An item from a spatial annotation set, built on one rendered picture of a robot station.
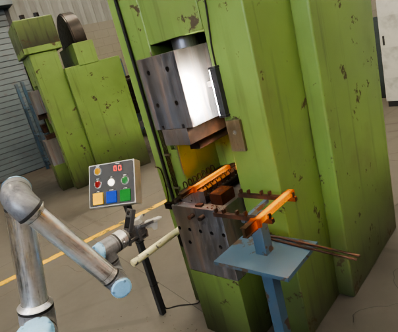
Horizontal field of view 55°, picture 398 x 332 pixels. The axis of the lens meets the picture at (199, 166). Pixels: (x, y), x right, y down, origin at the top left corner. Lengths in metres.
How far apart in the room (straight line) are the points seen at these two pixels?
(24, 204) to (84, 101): 5.27
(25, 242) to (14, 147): 8.13
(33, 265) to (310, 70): 1.68
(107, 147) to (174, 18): 4.93
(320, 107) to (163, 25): 0.98
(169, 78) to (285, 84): 0.60
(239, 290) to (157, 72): 1.29
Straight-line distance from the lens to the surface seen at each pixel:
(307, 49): 2.23
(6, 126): 9.80
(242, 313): 2.42
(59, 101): 6.79
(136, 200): 2.41
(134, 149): 7.04
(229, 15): 1.92
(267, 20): 2.02
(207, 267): 2.37
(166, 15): 2.18
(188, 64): 2.05
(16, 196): 1.59
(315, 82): 2.25
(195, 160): 2.48
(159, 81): 2.10
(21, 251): 1.77
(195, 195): 2.22
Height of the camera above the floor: 1.74
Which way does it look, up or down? 16 degrees down
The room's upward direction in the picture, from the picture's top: 15 degrees counter-clockwise
